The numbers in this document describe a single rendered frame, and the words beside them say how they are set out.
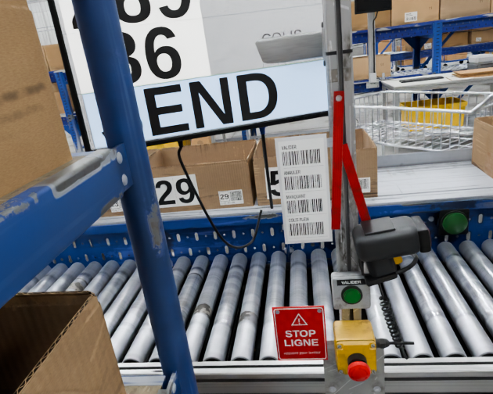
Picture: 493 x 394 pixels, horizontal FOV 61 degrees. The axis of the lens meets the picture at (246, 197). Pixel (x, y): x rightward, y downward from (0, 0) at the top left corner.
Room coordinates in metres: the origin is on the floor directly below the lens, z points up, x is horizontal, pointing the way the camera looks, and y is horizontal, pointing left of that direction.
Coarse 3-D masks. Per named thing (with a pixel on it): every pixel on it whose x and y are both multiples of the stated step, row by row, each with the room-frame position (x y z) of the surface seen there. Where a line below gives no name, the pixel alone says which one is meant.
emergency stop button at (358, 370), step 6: (348, 366) 0.57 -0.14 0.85; (354, 366) 0.56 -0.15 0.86; (360, 366) 0.56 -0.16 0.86; (366, 366) 0.56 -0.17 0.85; (348, 372) 0.57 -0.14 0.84; (354, 372) 0.56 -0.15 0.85; (360, 372) 0.56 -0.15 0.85; (366, 372) 0.56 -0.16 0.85; (354, 378) 0.56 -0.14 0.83; (360, 378) 0.56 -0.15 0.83; (366, 378) 0.56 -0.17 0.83
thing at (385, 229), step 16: (368, 224) 0.64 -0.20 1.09; (384, 224) 0.62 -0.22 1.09; (400, 224) 0.61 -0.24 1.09; (416, 224) 0.61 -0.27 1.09; (368, 240) 0.60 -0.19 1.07; (384, 240) 0.59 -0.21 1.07; (400, 240) 0.59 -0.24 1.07; (416, 240) 0.59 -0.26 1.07; (368, 256) 0.60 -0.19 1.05; (384, 256) 0.59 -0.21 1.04; (400, 256) 0.62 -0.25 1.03; (384, 272) 0.61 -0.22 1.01
